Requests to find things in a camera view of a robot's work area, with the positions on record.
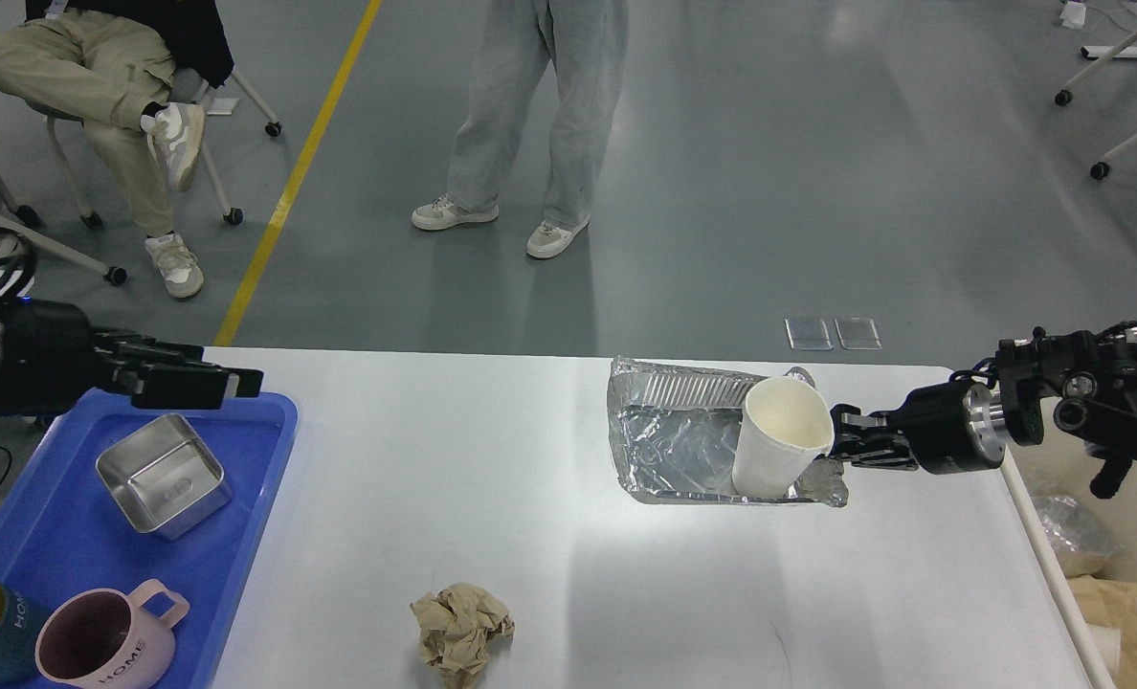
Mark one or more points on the stainless steel rectangular container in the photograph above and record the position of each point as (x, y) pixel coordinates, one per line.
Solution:
(164, 478)

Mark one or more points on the pink mug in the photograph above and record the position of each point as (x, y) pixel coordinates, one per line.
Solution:
(104, 638)

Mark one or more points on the seated person khaki trousers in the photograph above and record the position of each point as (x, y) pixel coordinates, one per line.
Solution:
(111, 64)

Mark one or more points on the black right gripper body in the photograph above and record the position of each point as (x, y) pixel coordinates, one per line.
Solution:
(954, 428)

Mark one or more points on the crumpled foil in bin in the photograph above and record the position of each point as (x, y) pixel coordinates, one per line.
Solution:
(1082, 544)

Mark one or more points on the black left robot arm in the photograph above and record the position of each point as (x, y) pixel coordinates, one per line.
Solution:
(51, 355)

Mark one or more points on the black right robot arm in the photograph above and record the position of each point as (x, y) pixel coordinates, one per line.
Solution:
(1094, 377)

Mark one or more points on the aluminium foil tray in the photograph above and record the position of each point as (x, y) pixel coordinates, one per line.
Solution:
(674, 431)

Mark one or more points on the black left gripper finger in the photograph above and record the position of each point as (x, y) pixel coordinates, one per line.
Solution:
(163, 385)
(125, 348)

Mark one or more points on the blue plastic tray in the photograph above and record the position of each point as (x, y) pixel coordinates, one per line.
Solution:
(61, 534)

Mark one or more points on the floor plate left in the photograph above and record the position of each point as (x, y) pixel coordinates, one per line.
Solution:
(808, 333)

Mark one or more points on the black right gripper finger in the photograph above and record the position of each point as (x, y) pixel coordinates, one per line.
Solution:
(854, 430)
(891, 457)

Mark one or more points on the floor plate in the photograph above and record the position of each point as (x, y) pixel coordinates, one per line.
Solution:
(808, 333)
(858, 333)

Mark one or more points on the white plastic bin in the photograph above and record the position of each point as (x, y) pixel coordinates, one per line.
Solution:
(1061, 465)

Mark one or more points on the floor plate right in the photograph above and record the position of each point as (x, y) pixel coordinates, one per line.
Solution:
(858, 333)

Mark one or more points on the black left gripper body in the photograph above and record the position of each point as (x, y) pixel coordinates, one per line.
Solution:
(48, 357)

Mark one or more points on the white paper cup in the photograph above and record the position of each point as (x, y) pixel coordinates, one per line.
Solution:
(786, 425)

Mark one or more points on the brown paper in bin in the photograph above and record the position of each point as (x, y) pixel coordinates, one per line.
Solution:
(1112, 605)

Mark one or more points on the brown paper ball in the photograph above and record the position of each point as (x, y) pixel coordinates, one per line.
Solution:
(456, 628)

